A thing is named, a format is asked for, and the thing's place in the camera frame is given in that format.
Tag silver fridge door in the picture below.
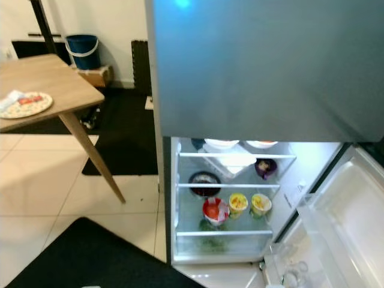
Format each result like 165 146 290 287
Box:
263 146 384 288

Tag silver fridge cabinet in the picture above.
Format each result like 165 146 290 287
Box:
144 0 358 266

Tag glass fridge shelf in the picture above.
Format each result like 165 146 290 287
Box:
178 152 298 160
175 230 274 238
176 182 281 190

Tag round patterned plate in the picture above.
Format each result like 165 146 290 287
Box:
0 91 54 119

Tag white crumpled paper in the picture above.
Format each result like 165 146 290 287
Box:
2 89 28 106

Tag red snack packet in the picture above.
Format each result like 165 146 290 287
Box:
18 94 43 106

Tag light wooden table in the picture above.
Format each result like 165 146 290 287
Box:
0 54 127 204

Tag blue plastic bucket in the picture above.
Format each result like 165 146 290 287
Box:
65 34 101 71

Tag black stand pole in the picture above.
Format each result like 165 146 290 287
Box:
29 0 58 55

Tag black floor mat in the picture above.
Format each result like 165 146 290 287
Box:
11 40 160 177
5 217 206 288

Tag black foam mat stack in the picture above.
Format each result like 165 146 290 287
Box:
130 40 151 98

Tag black bowl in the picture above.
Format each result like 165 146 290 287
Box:
187 171 222 198

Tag white bowl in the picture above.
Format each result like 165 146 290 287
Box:
203 139 241 150
245 140 279 149

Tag bowl with red food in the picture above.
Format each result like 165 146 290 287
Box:
202 197 230 227

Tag green leafy vegetables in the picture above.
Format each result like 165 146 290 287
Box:
197 219 230 253

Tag white plastic tray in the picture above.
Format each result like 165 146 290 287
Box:
206 144 259 176

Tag yellow food cup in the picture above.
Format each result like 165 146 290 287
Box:
227 193 249 218
250 193 273 217

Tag purple bowl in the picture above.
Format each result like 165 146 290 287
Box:
254 158 278 180

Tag silver freezer door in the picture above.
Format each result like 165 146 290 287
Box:
151 0 384 143

